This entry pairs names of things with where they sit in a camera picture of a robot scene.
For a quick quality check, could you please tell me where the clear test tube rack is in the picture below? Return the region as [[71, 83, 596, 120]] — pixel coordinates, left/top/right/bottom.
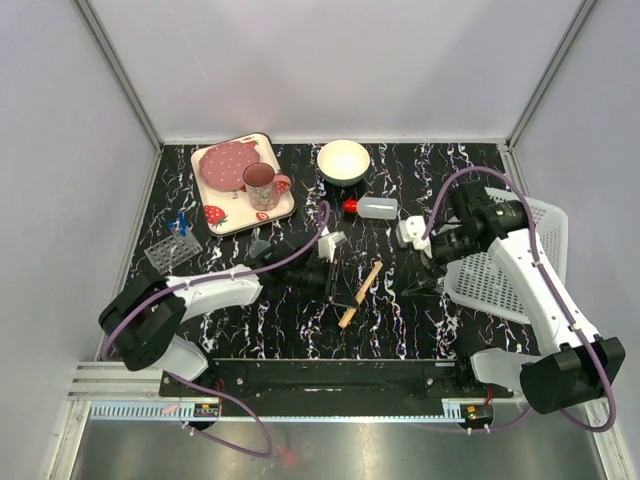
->
[[144, 230, 202, 274]]

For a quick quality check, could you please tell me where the red cap wash bottle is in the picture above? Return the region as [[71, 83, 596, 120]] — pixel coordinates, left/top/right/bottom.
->
[[343, 196, 398, 220]]

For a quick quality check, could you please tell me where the strawberry print tray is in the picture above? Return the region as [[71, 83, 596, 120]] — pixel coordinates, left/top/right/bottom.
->
[[191, 133, 295, 237]]

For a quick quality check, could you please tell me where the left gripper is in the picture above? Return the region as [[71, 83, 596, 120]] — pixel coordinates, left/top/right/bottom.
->
[[286, 257, 358, 309]]

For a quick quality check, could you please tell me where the pink dotted plate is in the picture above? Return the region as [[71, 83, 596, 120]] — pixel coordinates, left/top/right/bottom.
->
[[198, 141, 261, 192]]

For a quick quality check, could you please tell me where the clear plastic funnel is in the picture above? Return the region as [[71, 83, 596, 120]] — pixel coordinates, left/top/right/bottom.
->
[[248, 228, 272, 259]]

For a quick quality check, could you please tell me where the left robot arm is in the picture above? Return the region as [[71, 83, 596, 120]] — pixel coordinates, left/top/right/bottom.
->
[[98, 237, 357, 396]]

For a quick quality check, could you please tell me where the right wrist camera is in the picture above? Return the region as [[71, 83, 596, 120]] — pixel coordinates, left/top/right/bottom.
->
[[396, 216, 431, 256]]

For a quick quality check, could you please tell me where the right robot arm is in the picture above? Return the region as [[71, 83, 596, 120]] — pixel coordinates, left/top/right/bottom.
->
[[396, 183, 625, 414]]

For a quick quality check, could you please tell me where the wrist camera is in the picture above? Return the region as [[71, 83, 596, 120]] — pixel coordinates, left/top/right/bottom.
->
[[396, 216, 431, 256], [317, 228, 346, 263]]

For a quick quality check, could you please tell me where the white plastic basket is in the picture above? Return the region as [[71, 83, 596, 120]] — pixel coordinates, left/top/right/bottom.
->
[[434, 182, 568, 324]]

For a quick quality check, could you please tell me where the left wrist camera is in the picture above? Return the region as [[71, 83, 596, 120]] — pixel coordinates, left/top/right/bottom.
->
[[317, 228, 346, 263]]

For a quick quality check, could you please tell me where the pink patterned mug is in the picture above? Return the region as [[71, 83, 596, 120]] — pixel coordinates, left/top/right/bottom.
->
[[243, 162, 292, 212]]

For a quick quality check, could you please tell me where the clear test tube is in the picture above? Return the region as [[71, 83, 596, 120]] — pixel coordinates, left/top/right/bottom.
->
[[178, 212, 187, 230]]

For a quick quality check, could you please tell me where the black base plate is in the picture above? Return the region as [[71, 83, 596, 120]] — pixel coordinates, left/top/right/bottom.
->
[[158, 357, 516, 419]]

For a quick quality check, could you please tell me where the white green bowl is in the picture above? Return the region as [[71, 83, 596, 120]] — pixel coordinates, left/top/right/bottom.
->
[[316, 140, 371, 187]]

